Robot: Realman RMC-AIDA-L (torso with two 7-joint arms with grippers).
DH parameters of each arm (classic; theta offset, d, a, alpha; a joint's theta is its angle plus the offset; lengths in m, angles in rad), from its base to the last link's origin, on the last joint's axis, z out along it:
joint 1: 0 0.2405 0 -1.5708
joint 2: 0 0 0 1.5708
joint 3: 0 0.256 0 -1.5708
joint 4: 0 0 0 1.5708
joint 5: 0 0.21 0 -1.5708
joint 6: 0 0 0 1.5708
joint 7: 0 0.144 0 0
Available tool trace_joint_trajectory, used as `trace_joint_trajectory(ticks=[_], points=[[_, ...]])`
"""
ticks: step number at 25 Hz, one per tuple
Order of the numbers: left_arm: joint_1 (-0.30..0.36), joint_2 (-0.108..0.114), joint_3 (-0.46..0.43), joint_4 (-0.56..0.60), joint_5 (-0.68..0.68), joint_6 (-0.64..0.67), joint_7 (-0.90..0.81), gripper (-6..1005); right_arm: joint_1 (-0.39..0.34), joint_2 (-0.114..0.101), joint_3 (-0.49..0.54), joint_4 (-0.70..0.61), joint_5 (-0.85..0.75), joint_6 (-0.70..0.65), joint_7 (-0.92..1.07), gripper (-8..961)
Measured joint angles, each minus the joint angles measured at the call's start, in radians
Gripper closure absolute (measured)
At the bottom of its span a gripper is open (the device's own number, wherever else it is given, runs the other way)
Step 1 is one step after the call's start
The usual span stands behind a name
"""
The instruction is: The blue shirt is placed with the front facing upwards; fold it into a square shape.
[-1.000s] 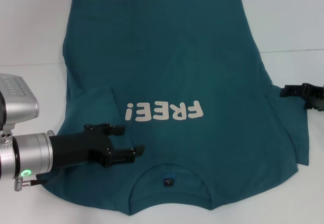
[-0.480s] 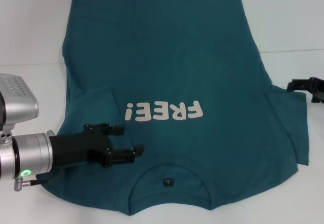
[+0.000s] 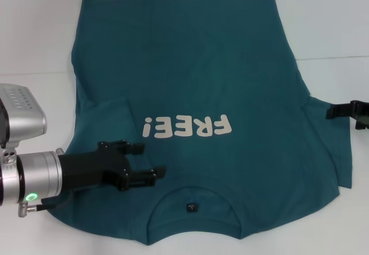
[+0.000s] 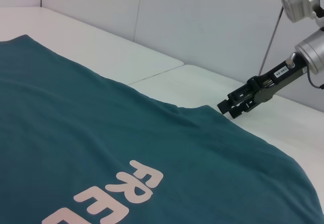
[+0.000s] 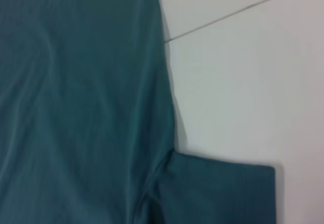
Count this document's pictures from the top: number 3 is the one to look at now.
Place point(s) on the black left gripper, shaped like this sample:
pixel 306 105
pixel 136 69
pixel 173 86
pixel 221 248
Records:
pixel 86 168

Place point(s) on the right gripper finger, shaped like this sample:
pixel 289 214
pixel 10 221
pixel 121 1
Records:
pixel 338 111

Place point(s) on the teal t-shirt with FREE print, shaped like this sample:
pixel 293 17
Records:
pixel 201 50

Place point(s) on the small silver connector stub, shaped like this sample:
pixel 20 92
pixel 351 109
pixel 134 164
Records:
pixel 59 151

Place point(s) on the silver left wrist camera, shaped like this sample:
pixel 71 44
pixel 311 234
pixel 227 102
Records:
pixel 26 116

